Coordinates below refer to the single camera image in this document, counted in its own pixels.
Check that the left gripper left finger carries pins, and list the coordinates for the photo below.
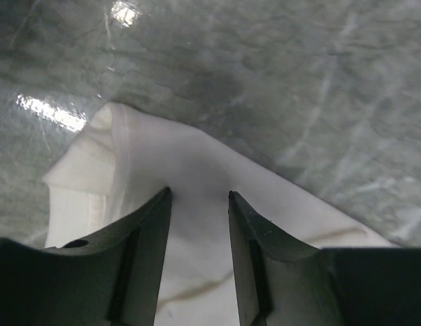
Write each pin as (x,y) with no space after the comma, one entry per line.
(109,277)

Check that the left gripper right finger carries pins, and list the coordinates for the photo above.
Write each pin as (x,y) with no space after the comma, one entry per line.
(281,280)

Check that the cream white t shirt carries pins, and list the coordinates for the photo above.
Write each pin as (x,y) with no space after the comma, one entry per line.
(123,157)

